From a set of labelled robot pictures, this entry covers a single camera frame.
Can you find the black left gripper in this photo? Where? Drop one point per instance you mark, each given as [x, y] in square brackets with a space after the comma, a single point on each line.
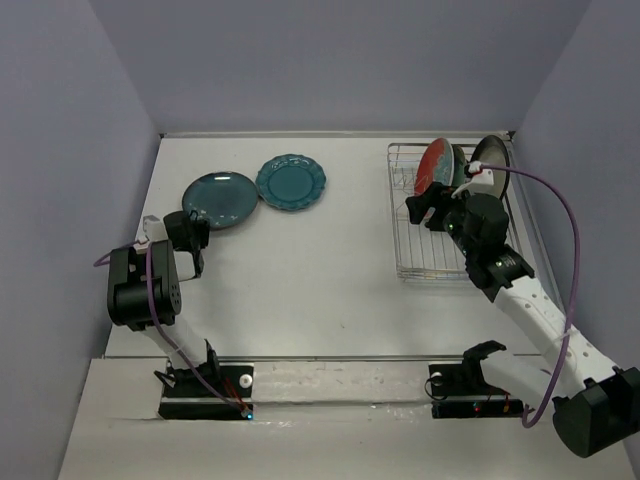
[202, 226]

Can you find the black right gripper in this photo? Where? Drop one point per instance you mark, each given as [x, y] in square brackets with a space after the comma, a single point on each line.
[436, 195]

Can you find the red and teal plate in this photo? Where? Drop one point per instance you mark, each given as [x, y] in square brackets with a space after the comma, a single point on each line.
[436, 165]

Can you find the dark teal round plate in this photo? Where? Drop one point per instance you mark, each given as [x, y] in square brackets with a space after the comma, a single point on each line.
[224, 199]

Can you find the teal scalloped plate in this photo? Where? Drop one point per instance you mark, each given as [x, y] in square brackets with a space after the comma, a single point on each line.
[291, 182]

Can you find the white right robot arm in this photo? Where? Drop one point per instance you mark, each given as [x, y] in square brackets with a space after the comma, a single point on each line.
[596, 403]

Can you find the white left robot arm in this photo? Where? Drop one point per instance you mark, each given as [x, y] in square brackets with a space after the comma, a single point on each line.
[143, 295]

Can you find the metal wire dish rack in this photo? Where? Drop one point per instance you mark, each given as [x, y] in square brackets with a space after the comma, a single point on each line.
[421, 254]

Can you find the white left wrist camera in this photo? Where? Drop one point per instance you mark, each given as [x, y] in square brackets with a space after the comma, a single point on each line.
[151, 230]

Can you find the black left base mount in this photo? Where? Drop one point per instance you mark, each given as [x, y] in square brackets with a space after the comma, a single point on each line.
[184, 397]

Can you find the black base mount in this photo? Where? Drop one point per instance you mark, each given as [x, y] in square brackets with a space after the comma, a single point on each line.
[184, 397]
[454, 396]

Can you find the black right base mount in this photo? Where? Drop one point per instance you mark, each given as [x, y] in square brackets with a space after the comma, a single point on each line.
[454, 396]

